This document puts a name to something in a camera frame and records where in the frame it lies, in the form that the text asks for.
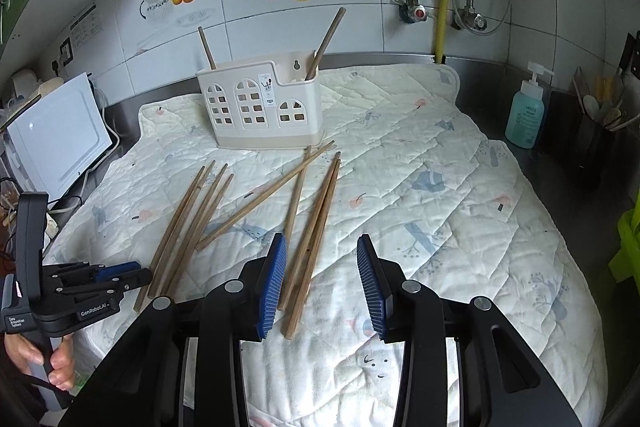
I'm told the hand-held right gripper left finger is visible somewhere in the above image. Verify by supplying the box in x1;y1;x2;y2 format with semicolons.
59;232;289;427

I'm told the dark utensil holder with spoons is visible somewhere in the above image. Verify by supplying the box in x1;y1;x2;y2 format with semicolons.
572;67;640;130

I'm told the red-handled water valve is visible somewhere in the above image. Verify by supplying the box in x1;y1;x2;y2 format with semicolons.
391;0;430;25

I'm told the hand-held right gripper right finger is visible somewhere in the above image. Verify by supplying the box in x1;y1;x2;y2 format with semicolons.
356;233;584;427

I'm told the white power cable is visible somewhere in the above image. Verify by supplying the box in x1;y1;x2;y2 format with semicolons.
102;107;123;158

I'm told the black utensil canister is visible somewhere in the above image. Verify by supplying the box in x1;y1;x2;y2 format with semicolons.
575;109;626;188

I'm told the wooden spatula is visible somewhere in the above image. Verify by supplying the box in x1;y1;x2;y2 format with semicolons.
278;152;341;311

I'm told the green plastic dish rack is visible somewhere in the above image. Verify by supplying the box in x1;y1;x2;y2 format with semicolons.
607;202;640;283

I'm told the white appliance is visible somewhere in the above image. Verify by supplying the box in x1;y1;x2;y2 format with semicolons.
4;72;113;202

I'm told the white quilted mat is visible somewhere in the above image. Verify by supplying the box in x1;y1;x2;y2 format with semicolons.
42;64;608;427

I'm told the white plastic utensil holder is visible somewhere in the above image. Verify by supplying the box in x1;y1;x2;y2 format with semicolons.
196;49;326;151

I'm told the wall label sticker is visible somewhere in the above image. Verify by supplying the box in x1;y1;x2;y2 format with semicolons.
69;4;103;50

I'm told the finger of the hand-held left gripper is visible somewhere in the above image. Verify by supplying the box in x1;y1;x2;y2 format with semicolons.
46;261;142;284
59;269;154;301

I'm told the metal water valve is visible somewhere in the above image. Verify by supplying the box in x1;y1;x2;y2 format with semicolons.
452;4;488;32

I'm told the black handled knife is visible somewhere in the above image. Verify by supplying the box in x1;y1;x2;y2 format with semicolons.
619;32;640;80

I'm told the wooden chopstick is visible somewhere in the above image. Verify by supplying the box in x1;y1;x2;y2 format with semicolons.
147;160;216;299
284;145;313;238
134;165;207;313
195;139;336;251
305;7;347;82
197;26;218;71
159;164;229;297
166;174;235;296
285;158;344;340

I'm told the person's left hand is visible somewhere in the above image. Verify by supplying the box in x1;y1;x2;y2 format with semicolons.
4;334;77;393

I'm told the teal soap pump bottle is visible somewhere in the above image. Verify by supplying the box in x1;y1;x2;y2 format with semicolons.
504;62;556;151

